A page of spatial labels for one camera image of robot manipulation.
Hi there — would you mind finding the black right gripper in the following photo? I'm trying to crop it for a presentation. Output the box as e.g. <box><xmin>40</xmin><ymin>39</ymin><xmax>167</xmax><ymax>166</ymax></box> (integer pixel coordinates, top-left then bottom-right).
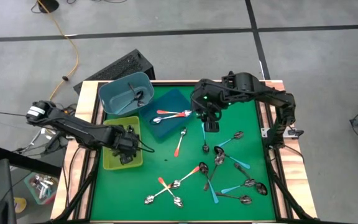
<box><xmin>190</xmin><ymin>78</ymin><xmax>229</xmax><ymax>133</ymax></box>

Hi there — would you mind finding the yellow-green plastic tray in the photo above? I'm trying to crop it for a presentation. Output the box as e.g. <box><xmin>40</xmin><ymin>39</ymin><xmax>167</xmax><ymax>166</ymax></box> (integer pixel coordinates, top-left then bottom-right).
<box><xmin>103</xmin><ymin>115</ymin><xmax>144</xmax><ymax>171</ymax></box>

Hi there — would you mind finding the dark blue plastic tray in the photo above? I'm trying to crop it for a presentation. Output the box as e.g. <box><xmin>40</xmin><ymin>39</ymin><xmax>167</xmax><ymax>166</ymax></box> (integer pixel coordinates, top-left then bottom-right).
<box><xmin>138</xmin><ymin>88</ymin><xmax>195</xmax><ymax>142</ymax></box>

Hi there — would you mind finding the pile of loose spoons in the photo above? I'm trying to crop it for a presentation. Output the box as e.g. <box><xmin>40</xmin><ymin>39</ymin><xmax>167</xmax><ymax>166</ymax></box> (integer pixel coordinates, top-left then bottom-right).
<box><xmin>90</xmin><ymin>84</ymin><xmax>276</xmax><ymax>222</ymax></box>

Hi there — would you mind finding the grey-blue plastic bin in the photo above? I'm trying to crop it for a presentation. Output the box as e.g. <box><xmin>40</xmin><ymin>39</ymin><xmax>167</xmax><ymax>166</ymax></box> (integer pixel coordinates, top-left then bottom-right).
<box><xmin>98</xmin><ymin>71</ymin><xmax>155</xmax><ymax>118</ymax></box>

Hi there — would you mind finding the black perforated computer case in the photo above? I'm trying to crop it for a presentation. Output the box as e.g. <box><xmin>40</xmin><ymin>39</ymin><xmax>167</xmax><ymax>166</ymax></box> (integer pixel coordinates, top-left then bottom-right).
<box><xmin>73</xmin><ymin>49</ymin><xmax>155</xmax><ymax>95</ymax></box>

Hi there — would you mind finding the teal box of markers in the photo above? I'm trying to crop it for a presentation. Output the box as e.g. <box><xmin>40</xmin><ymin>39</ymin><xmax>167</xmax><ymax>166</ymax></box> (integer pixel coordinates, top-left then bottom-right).
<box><xmin>23</xmin><ymin>172</ymin><xmax>58</xmax><ymax>205</ymax></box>

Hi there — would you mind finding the yellow tape roll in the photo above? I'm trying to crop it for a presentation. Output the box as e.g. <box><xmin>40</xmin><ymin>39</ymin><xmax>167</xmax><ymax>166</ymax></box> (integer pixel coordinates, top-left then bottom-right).
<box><xmin>13</xmin><ymin>197</ymin><xmax>27</xmax><ymax>214</ymax></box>

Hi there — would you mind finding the black round stand base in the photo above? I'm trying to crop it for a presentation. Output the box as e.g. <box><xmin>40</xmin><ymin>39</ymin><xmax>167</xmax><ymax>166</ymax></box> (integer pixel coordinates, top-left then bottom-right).
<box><xmin>37</xmin><ymin>0</ymin><xmax>60</xmax><ymax>14</ymax></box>

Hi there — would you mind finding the black aluminium table frame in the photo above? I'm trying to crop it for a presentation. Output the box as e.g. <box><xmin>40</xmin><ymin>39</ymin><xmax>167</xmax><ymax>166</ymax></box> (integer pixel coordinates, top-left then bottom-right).
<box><xmin>53</xmin><ymin>80</ymin><xmax>316</xmax><ymax>224</ymax></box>

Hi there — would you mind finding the yellow-orange power cable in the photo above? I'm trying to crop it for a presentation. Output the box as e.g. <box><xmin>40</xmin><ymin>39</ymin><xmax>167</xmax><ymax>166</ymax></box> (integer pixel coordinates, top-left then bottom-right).
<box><xmin>35</xmin><ymin>0</ymin><xmax>80</xmax><ymax>99</ymax></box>

